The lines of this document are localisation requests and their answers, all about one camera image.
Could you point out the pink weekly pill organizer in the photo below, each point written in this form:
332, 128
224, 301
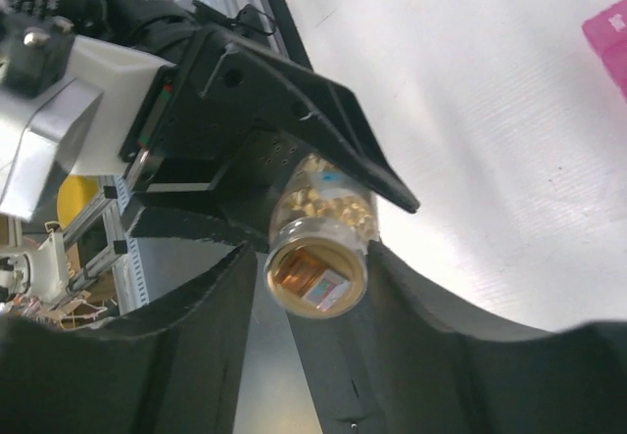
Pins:
606, 34

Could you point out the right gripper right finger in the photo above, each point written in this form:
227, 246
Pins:
413, 357

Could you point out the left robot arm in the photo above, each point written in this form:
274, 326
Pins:
246, 207

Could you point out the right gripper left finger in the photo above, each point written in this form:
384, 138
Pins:
173, 366

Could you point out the clear pill bottle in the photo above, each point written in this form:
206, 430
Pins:
318, 237

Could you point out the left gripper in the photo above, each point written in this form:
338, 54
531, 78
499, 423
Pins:
228, 113

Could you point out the left white cable duct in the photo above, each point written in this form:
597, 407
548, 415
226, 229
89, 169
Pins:
127, 268

